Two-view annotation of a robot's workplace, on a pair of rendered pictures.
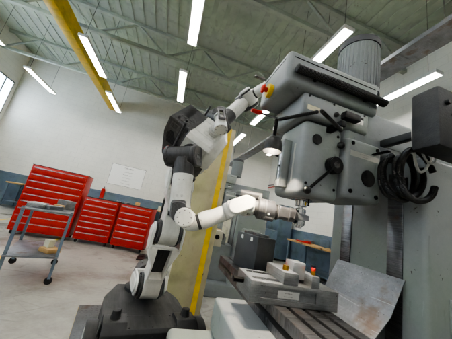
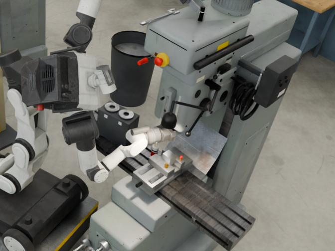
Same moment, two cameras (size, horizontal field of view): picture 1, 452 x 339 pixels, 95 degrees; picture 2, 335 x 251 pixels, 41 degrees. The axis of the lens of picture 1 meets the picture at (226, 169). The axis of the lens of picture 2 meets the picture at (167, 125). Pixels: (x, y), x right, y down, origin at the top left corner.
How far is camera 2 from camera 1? 1.94 m
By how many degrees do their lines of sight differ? 66
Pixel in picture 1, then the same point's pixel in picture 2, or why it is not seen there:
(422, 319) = (230, 156)
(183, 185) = (94, 157)
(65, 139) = not seen: outside the picture
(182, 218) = (101, 178)
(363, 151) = (226, 79)
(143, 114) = not seen: outside the picture
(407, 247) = (234, 123)
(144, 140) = not seen: outside the picture
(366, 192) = (220, 104)
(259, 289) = (155, 188)
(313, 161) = (192, 110)
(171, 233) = (42, 148)
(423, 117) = (265, 87)
